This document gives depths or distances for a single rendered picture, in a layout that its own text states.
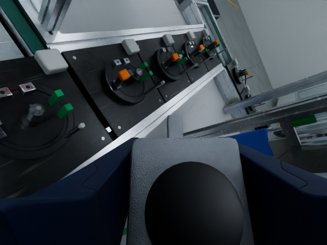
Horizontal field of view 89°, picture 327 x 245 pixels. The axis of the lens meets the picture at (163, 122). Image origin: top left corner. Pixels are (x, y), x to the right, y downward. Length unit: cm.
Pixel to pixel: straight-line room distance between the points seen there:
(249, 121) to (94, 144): 33
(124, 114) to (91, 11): 45
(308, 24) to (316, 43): 92
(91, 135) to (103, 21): 50
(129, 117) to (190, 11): 104
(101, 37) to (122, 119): 26
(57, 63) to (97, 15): 40
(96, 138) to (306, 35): 1045
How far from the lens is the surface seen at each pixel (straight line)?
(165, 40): 78
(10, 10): 54
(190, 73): 84
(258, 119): 33
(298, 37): 1059
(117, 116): 46
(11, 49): 52
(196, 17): 137
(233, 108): 129
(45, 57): 43
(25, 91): 38
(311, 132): 98
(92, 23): 75
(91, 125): 42
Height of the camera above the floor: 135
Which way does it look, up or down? 42 degrees down
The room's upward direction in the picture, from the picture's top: 69 degrees clockwise
